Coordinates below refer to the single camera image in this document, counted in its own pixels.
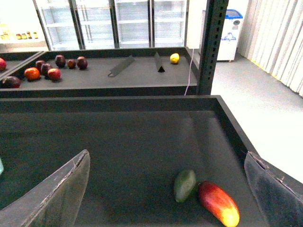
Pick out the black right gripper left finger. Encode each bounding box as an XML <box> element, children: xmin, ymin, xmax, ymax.
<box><xmin>0</xmin><ymin>150</ymin><xmax>90</xmax><ymax>227</ymax></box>

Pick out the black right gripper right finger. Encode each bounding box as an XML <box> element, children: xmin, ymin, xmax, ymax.
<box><xmin>244</xmin><ymin>151</ymin><xmax>303</xmax><ymax>227</ymax></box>

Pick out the red apple back shelf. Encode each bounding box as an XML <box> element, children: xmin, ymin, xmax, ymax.
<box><xmin>47</xmin><ymin>68</ymin><xmax>61</xmax><ymax>80</ymax></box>

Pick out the red orange mango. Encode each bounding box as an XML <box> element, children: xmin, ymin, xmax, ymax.
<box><xmin>198</xmin><ymin>181</ymin><xmax>240</xmax><ymax>227</ymax></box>

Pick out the green avocado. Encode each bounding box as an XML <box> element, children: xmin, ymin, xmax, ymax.
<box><xmin>173</xmin><ymin>169</ymin><xmax>196</xmax><ymax>203</ymax></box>

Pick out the dark purple fruit front left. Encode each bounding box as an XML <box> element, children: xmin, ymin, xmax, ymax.
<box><xmin>0</xmin><ymin>76</ymin><xmax>22</xmax><ymax>88</ymax></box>

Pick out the dark purple fruit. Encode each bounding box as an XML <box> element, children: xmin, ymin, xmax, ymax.
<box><xmin>0</xmin><ymin>76</ymin><xmax>22</xmax><ymax>88</ymax></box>
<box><xmin>55</xmin><ymin>54</ymin><xmax>66</xmax><ymax>68</ymax></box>
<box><xmin>41</xmin><ymin>63</ymin><xmax>53</xmax><ymax>77</ymax></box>
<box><xmin>77</xmin><ymin>56</ymin><xmax>88</xmax><ymax>70</ymax></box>

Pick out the orange round fruit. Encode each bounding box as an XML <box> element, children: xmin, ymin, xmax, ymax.
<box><xmin>24</xmin><ymin>67</ymin><xmax>40</xmax><ymax>81</ymax></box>

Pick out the dark purple fruit middle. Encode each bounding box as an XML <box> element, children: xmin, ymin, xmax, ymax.
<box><xmin>41</xmin><ymin>63</ymin><xmax>53</xmax><ymax>77</ymax></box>

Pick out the small dark red fruit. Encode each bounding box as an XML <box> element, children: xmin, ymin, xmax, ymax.
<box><xmin>67</xmin><ymin>59</ymin><xmax>76</xmax><ymax>69</ymax></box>

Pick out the dark purple fruit right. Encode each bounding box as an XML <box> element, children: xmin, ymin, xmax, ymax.
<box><xmin>77</xmin><ymin>56</ymin><xmax>88</xmax><ymax>70</ymax></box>

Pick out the dark purple fruit back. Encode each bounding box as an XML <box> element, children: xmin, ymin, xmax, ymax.
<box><xmin>55</xmin><ymin>54</ymin><xmax>66</xmax><ymax>68</ymax></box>

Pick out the red fruit far left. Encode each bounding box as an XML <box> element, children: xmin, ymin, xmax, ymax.
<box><xmin>0</xmin><ymin>58</ymin><xmax>7</xmax><ymax>71</ymax></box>

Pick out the white blue chest freezer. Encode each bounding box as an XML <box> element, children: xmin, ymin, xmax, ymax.
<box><xmin>217</xmin><ymin>9</ymin><xmax>243</xmax><ymax>61</ymax></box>

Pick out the yellow lemon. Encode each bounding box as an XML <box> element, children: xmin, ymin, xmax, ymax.
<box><xmin>170</xmin><ymin>53</ymin><xmax>180</xmax><ymax>64</ymax></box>

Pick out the black triangular divider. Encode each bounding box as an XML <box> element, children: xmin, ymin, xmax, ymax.
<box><xmin>154</xmin><ymin>52</ymin><xmax>165</xmax><ymax>73</ymax></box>

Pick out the glass door refrigerator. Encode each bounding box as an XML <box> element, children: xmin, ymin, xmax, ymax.
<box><xmin>34</xmin><ymin>0</ymin><xmax>189</xmax><ymax>51</ymax></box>

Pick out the black flat metal bracket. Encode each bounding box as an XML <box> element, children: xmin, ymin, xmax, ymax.
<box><xmin>107</xmin><ymin>55</ymin><xmax>135</xmax><ymax>77</ymax></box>

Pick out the pink thin cable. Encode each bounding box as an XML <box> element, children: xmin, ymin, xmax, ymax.
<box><xmin>184</xmin><ymin>48</ymin><xmax>195</xmax><ymax>96</ymax></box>

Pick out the black metal shelf post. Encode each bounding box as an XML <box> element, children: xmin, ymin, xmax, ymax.
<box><xmin>196</xmin><ymin>0</ymin><xmax>229</xmax><ymax>95</ymax></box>

